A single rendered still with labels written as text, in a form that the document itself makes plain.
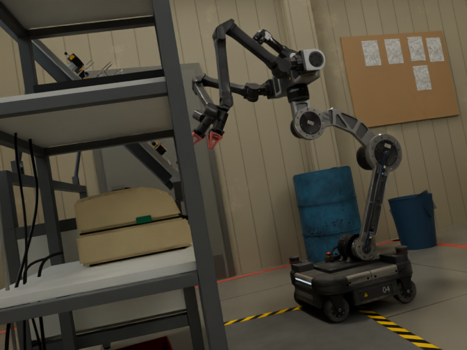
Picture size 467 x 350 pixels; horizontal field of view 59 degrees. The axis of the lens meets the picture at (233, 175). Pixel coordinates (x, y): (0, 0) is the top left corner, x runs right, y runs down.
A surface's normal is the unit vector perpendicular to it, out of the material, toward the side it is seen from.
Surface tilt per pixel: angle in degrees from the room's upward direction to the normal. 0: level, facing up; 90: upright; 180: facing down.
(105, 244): 90
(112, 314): 90
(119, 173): 90
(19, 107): 90
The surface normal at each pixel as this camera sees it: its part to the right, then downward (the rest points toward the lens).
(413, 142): 0.27, -0.10
